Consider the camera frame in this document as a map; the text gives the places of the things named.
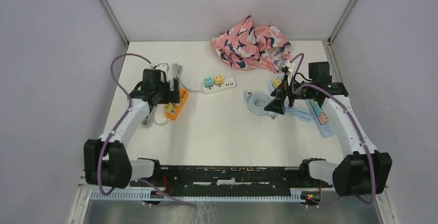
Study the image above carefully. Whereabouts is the orange power strip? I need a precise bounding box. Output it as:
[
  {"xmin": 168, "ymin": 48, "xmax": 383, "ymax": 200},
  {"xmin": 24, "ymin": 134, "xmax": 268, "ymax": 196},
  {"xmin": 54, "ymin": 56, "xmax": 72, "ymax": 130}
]
[{"xmin": 165, "ymin": 88, "xmax": 189, "ymax": 121}]

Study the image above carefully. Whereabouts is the round blue socket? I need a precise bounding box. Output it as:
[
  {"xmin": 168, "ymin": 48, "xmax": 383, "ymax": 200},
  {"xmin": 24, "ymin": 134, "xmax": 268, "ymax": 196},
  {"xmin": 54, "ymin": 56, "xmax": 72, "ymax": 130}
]
[{"xmin": 268, "ymin": 75, "xmax": 284, "ymax": 93}]

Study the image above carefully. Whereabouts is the pink patterned cloth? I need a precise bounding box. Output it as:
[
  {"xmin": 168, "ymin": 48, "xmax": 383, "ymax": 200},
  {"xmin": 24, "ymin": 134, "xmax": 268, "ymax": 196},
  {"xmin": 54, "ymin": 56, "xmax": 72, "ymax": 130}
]
[{"xmin": 210, "ymin": 15, "xmax": 292, "ymax": 73}]

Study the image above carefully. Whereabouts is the green adapter on blue strip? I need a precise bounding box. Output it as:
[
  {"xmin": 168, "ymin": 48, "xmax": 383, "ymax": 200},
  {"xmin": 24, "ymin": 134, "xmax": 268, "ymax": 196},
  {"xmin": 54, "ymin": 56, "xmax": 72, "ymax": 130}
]
[{"xmin": 309, "ymin": 100, "xmax": 320, "ymax": 109}]

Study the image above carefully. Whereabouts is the grey cable of white strip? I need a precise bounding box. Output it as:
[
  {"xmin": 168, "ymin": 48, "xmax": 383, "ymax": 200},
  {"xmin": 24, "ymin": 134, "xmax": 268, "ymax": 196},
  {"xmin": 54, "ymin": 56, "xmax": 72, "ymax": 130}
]
[{"xmin": 172, "ymin": 63, "xmax": 205, "ymax": 93}]

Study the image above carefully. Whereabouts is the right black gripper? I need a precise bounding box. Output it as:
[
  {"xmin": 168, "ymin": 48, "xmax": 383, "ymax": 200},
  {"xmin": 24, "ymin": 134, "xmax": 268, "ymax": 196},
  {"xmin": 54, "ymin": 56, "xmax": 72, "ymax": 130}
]
[{"xmin": 264, "ymin": 73, "xmax": 316, "ymax": 114}]

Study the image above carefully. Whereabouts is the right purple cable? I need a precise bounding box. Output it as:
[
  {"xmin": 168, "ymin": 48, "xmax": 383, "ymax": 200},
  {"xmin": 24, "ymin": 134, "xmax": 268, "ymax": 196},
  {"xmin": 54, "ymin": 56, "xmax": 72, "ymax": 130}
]
[{"xmin": 290, "ymin": 53, "xmax": 377, "ymax": 209}]

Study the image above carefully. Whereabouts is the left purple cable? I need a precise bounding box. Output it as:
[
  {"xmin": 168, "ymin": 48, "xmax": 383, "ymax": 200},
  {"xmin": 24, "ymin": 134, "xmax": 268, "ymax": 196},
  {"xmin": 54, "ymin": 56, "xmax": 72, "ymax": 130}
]
[{"xmin": 97, "ymin": 53, "xmax": 192, "ymax": 207}]

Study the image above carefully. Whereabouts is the yellow adapter on round socket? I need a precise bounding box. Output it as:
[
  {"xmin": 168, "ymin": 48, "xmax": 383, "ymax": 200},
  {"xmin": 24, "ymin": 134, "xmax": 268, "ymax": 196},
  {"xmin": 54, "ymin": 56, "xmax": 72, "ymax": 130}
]
[{"xmin": 272, "ymin": 77, "xmax": 282, "ymax": 89}]

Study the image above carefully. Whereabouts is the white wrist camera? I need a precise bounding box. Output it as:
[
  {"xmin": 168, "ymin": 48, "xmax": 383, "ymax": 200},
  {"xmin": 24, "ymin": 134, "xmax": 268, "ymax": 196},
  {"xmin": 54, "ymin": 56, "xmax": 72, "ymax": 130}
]
[
  {"xmin": 151, "ymin": 63, "xmax": 169, "ymax": 74},
  {"xmin": 279, "ymin": 60, "xmax": 295, "ymax": 76}
]

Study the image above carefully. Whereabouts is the teal adapter on blue strip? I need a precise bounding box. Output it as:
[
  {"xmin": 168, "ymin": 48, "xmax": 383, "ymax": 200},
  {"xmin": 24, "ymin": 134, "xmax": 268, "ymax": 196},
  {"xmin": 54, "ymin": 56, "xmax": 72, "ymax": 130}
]
[{"xmin": 314, "ymin": 105, "xmax": 325, "ymax": 117}]

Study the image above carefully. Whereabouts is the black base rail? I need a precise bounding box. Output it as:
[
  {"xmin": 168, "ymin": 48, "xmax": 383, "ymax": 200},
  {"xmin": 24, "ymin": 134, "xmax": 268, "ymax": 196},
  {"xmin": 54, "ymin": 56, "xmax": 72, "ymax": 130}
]
[{"xmin": 148, "ymin": 165, "xmax": 332, "ymax": 197}]

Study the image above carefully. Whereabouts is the coiled light blue cable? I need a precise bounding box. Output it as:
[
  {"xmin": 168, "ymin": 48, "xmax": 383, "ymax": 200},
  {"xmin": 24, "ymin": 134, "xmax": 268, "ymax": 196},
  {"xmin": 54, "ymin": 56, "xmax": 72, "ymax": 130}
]
[{"xmin": 243, "ymin": 91, "xmax": 285, "ymax": 118}]

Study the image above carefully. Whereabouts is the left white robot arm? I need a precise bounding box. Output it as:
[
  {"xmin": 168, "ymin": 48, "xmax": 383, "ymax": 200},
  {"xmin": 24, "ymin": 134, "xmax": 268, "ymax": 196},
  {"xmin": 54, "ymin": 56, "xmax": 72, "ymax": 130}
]
[{"xmin": 84, "ymin": 69, "xmax": 181, "ymax": 188}]

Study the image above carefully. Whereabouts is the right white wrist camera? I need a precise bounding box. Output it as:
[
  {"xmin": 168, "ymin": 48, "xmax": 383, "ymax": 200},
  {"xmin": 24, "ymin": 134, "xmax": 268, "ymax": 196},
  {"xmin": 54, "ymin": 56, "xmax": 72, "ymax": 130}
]
[{"xmin": 279, "ymin": 60, "xmax": 295, "ymax": 76}]

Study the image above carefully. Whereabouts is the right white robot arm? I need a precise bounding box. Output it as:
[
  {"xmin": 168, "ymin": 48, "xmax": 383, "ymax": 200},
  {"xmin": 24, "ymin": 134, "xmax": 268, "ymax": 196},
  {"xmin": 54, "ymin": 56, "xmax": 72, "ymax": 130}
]
[{"xmin": 265, "ymin": 62, "xmax": 393, "ymax": 197}]

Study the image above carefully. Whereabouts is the light blue power strip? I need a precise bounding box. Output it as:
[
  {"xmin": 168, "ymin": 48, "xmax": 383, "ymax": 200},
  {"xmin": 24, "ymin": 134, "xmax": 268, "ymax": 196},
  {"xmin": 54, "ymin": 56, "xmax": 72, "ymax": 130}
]
[{"xmin": 305, "ymin": 100, "xmax": 334, "ymax": 138}]

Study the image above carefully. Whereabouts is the purple cable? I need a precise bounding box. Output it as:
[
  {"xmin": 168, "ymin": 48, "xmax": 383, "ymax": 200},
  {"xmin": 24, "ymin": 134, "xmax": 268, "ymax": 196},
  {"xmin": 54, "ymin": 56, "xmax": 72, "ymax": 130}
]
[
  {"xmin": 97, "ymin": 53, "xmax": 192, "ymax": 207},
  {"xmin": 290, "ymin": 53, "xmax": 377, "ymax": 209}
]

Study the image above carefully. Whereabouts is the yellow adapter on white strip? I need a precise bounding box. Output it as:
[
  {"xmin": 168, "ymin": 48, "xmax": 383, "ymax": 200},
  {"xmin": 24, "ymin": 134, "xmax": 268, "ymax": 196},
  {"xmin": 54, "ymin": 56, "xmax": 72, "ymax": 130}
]
[{"xmin": 214, "ymin": 75, "xmax": 224, "ymax": 85}]

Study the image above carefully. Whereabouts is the teal adapter on white strip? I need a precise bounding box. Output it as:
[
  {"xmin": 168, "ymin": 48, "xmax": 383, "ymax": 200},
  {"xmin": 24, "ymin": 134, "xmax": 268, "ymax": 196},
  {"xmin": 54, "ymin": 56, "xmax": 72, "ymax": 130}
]
[{"xmin": 204, "ymin": 77, "xmax": 214, "ymax": 88}]

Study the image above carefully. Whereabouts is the grey cable of orange strip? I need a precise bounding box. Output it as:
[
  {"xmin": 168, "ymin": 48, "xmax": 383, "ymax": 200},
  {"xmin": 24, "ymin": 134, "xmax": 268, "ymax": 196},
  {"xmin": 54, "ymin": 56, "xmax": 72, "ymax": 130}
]
[{"xmin": 141, "ymin": 103, "xmax": 171, "ymax": 127}]

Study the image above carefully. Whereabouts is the yellow USB plug adapter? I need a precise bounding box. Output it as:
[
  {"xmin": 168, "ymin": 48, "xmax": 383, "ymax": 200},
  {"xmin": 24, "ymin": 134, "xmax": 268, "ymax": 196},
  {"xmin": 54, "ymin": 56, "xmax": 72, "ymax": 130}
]
[{"xmin": 164, "ymin": 103, "xmax": 174, "ymax": 115}]

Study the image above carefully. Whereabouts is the white power strip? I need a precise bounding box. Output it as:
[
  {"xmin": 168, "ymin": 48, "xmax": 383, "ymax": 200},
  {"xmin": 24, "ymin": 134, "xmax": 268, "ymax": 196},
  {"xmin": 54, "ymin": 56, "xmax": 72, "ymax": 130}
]
[{"xmin": 203, "ymin": 77, "xmax": 237, "ymax": 95}]

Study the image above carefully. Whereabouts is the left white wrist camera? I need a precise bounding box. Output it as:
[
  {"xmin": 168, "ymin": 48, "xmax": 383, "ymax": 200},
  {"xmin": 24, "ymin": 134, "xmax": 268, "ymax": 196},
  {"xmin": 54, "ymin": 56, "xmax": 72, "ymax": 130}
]
[{"xmin": 151, "ymin": 63, "xmax": 169, "ymax": 74}]

